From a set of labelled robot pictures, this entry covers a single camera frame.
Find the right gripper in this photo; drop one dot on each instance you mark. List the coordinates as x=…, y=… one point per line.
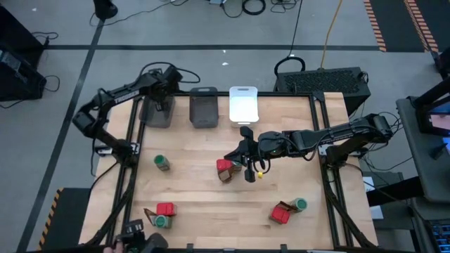
x=270, y=145

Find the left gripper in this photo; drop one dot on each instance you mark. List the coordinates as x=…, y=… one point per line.
x=158, y=89

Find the red-lidded spice tin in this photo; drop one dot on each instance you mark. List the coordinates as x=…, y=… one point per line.
x=280, y=215
x=166, y=208
x=224, y=164

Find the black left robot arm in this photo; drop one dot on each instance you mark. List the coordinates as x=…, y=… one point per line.
x=123, y=95

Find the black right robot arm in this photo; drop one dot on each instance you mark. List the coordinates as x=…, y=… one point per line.
x=337, y=131

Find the grey plastic bin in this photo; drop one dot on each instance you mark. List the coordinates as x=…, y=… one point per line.
x=204, y=109

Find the white plastic bin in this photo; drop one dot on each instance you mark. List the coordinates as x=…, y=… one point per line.
x=243, y=109

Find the black perforated computer tower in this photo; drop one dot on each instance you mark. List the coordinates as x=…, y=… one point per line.
x=321, y=82

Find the black stand base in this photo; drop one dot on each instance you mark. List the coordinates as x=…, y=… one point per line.
x=104, y=8

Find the black handheld device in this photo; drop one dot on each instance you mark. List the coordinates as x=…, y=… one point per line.
x=140, y=237

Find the black equipment case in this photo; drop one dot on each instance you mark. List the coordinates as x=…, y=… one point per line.
x=21, y=81

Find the black mat yellow-striped edge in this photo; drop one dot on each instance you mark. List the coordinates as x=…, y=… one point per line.
x=70, y=218

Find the person's hand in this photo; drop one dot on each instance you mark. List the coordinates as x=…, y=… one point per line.
x=113, y=249

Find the grey equipment cart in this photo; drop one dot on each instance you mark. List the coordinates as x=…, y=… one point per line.
x=425, y=175

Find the tilted display screen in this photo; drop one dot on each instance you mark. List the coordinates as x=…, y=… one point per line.
x=439, y=121

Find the black mat orange-striped edge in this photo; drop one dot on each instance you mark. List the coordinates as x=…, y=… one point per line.
x=397, y=24
x=441, y=21

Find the keyboard with blue lights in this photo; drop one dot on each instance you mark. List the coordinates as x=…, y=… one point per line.
x=441, y=233

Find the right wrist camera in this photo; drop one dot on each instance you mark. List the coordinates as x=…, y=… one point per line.
x=247, y=133

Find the black aluminium table frame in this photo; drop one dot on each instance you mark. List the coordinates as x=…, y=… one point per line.
x=281, y=94

